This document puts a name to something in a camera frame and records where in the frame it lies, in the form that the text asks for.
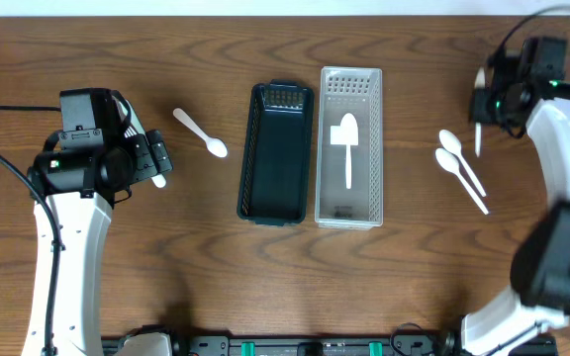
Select left black cable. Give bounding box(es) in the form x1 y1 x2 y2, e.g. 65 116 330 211
0 103 66 356

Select white spoon crossing sideways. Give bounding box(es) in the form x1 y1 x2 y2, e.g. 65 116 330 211
340 113 358 190

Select white label in clear basket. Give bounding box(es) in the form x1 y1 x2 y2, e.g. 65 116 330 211
330 126 358 146

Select white plastic fork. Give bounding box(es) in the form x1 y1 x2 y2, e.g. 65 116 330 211
115 99 145 137
151 174 166 189

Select white plastic spoon left side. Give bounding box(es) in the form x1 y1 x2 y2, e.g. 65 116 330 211
172 108 229 158

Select white plastic fork upper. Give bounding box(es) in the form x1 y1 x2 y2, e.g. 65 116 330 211
115 99 145 137

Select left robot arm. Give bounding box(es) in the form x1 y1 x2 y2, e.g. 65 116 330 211
22 129 172 355

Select clear plastic basket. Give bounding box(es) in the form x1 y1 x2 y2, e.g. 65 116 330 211
315 66 384 230

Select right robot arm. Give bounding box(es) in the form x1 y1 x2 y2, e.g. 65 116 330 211
438 39 570 355

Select white plastic fork middle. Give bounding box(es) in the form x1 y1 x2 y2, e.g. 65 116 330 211
151 174 166 189

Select black plastic basket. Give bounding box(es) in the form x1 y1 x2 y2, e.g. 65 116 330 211
237 80 314 226

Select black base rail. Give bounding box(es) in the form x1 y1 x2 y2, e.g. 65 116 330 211
101 334 558 356

